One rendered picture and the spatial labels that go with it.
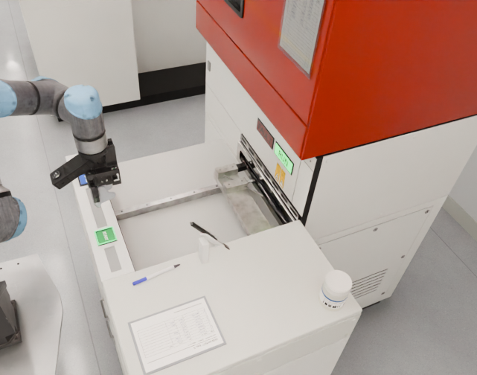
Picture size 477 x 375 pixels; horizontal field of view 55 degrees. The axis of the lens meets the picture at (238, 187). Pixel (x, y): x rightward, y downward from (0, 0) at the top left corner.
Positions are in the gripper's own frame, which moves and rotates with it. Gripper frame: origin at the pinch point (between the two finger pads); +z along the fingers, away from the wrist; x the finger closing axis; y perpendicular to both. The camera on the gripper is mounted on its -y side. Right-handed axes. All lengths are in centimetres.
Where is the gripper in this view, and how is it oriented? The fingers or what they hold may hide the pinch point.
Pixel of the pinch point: (95, 204)
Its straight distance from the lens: 131.2
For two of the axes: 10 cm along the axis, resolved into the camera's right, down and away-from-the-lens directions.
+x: -4.1, -6.7, 6.2
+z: -0.7, 7.0, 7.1
